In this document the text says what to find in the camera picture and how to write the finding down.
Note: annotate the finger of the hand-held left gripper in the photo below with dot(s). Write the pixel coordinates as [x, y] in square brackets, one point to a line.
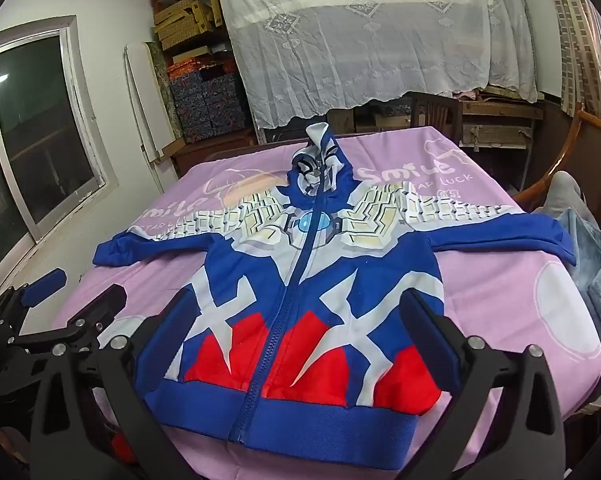
[43, 289]
[105, 305]

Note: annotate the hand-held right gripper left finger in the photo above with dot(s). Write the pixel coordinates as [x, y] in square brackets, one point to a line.
[165, 332]

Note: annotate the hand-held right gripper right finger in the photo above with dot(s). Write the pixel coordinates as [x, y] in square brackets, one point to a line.
[430, 340]

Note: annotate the blue red white zip hoodie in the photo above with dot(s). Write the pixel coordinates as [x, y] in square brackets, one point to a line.
[300, 270]

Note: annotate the pink printed blanket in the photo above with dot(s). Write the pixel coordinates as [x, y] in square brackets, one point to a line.
[505, 310]

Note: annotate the aluminium sliding window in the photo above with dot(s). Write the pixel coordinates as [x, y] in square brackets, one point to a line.
[35, 135]

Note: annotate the light blue jeans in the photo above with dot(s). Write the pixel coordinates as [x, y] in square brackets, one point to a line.
[595, 265]

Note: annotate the white folded board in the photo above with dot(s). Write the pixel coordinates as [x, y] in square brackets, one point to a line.
[140, 100]

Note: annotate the green patterned board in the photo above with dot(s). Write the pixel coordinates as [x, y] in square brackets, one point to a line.
[159, 90]

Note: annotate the stack of blue patterned boxes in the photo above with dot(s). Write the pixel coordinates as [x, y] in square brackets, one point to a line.
[205, 105]

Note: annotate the dark wooden chair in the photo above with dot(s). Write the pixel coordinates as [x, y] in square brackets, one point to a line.
[433, 110]

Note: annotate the wicker bench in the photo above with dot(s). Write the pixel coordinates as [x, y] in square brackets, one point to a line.
[500, 110]

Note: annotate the orange patterned box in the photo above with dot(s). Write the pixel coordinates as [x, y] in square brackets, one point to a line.
[200, 66]

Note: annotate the rattan armchair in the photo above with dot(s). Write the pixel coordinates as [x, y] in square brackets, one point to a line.
[588, 125]

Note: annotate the white lace cloth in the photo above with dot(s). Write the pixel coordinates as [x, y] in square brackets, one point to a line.
[355, 50]

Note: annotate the beige striped curtain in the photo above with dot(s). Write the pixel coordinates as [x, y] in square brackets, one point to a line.
[575, 35]

